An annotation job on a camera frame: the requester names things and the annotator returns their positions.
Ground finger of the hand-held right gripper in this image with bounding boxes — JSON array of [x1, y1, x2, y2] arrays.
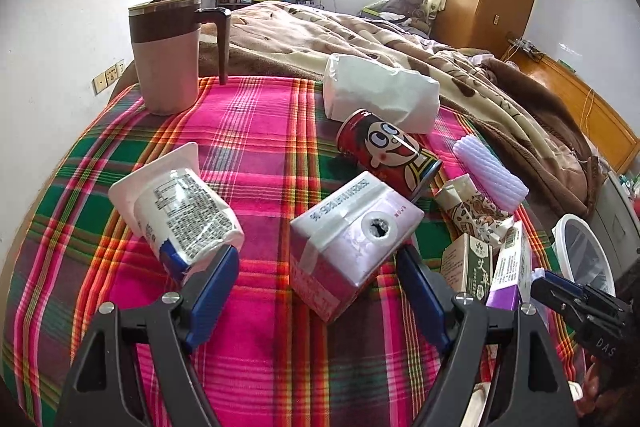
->
[[530, 279, 628, 335], [536, 268, 618, 304]]

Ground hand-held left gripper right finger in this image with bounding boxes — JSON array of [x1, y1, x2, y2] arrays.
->
[[397, 244, 581, 427]]

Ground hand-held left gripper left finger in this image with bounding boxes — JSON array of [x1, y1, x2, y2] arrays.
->
[[54, 245, 241, 427]]

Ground white trash bin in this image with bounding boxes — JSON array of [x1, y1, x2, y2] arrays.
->
[[552, 213, 617, 298]]

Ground green and white small box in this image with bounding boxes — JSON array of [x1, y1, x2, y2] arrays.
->
[[442, 234, 493, 305]]

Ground purple and white box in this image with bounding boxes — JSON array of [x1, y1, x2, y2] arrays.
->
[[485, 221, 533, 313]]

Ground pink milk carton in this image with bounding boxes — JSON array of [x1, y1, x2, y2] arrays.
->
[[290, 171, 426, 324]]

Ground red cartoon drink can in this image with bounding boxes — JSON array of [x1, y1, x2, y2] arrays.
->
[[336, 108, 443, 202]]

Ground person's right hand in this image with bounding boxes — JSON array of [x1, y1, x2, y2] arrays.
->
[[580, 353, 623, 415]]

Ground white yogurt cup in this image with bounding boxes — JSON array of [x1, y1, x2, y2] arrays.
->
[[108, 142, 245, 283]]

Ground crumpled brown patterned wrapper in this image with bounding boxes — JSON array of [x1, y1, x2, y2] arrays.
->
[[434, 173, 516, 248]]

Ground pink plaid blanket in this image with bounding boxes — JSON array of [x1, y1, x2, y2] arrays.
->
[[2, 77, 586, 427]]

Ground wooden headboard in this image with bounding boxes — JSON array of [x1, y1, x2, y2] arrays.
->
[[505, 52, 631, 175]]

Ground white tissue pack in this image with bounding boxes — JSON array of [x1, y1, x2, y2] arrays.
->
[[322, 54, 441, 135]]

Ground brown and cream blanket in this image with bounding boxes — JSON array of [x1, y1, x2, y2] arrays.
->
[[197, 1, 603, 218]]

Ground pink mug with brown lid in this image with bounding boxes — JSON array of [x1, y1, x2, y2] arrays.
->
[[128, 0, 232, 116]]

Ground white power strip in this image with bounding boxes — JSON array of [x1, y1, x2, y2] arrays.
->
[[507, 37, 543, 58]]

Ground brown teddy bear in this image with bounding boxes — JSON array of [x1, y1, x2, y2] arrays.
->
[[382, 0, 433, 32]]

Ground wall socket panel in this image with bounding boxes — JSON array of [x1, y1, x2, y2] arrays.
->
[[92, 59, 126, 96]]

